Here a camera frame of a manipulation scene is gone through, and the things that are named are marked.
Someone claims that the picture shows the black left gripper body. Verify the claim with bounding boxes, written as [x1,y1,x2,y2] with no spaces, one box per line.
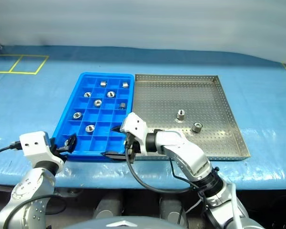
[50,138,70,163]

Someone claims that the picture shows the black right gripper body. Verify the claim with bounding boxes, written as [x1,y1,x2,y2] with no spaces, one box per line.
[124,133,142,164]

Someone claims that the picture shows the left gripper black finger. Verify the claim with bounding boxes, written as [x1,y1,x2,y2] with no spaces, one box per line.
[68,134,77,153]

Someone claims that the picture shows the blue compartment plastic tray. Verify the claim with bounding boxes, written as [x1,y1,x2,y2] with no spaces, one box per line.
[51,72,135,162]

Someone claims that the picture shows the perforated steel tray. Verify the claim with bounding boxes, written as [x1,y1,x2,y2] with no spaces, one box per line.
[132,73,251,162]

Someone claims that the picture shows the grey rounded cylinder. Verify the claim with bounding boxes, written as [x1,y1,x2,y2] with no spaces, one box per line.
[92,190,123,219]
[159,193,189,227]

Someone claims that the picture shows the blue plastic table cover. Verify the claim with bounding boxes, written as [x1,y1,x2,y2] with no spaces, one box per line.
[0,45,286,190]

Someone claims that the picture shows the grey dome with chevron emblem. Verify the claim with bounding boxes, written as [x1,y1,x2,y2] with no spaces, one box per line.
[64,216,189,229]

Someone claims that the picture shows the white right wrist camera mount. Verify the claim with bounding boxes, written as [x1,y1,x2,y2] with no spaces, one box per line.
[120,112,149,157]

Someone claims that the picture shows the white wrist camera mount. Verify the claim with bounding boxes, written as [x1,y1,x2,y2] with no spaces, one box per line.
[19,131,65,167]
[120,112,149,157]

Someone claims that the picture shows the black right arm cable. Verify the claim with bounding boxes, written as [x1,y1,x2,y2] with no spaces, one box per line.
[124,140,201,194]

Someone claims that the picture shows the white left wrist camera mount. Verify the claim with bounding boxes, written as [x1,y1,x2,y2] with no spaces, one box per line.
[19,131,65,167]

